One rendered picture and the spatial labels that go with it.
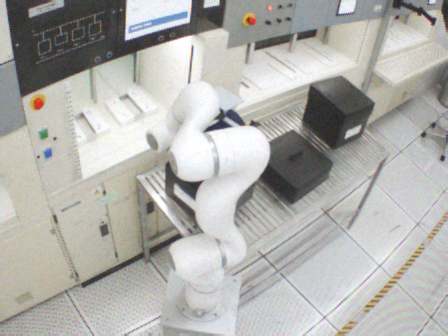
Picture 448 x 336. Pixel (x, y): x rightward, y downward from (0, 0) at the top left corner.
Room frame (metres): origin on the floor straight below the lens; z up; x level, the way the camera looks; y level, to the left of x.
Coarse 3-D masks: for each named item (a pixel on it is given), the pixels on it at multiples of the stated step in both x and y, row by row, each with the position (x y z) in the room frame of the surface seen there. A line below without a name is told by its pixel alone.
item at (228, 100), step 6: (216, 90) 1.25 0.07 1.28; (222, 90) 1.25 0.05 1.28; (222, 96) 1.21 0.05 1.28; (228, 96) 1.22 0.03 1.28; (234, 96) 1.23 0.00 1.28; (222, 102) 1.18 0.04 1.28; (228, 102) 1.18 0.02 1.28; (234, 102) 1.19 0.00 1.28; (240, 102) 1.20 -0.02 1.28; (222, 108) 1.14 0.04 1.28; (228, 108) 1.15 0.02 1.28; (228, 120) 1.18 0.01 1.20; (252, 120) 1.23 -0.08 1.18; (234, 126) 1.15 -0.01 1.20
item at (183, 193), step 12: (168, 168) 1.16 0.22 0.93; (168, 180) 1.16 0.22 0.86; (180, 180) 1.12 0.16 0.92; (168, 192) 1.16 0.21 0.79; (180, 192) 1.11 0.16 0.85; (192, 192) 1.07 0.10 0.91; (252, 192) 1.22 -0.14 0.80; (180, 204) 1.11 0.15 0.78; (192, 204) 1.07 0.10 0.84; (240, 204) 1.16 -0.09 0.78; (192, 216) 1.07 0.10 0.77
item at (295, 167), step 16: (272, 144) 1.48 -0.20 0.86; (288, 144) 1.50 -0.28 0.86; (304, 144) 1.52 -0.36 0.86; (272, 160) 1.37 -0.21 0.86; (288, 160) 1.39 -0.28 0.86; (304, 160) 1.41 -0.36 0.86; (320, 160) 1.43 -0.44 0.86; (272, 176) 1.32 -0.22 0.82; (288, 176) 1.29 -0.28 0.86; (304, 176) 1.31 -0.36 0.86; (320, 176) 1.36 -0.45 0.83; (288, 192) 1.25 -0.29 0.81; (304, 192) 1.28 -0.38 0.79
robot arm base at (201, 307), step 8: (184, 288) 0.71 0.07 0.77; (176, 296) 0.67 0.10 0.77; (184, 296) 0.67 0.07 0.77; (192, 296) 0.62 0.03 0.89; (200, 296) 0.61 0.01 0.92; (208, 296) 0.62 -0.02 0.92; (216, 296) 0.64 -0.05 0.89; (224, 296) 0.70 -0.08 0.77; (184, 304) 0.64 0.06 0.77; (192, 304) 0.62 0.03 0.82; (200, 304) 0.61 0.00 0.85; (208, 304) 0.62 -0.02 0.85; (216, 304) 0.65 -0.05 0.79; (224, 304) 0.67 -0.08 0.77; (184, 312) 0.60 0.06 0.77; (192, 312) 0.61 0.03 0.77; (200, 312) 0.60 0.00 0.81; (208, 312) 0.62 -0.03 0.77; (216, 312) 0.63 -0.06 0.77; (200, 320) 0.58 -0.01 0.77; (208, 320) 0.59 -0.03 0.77
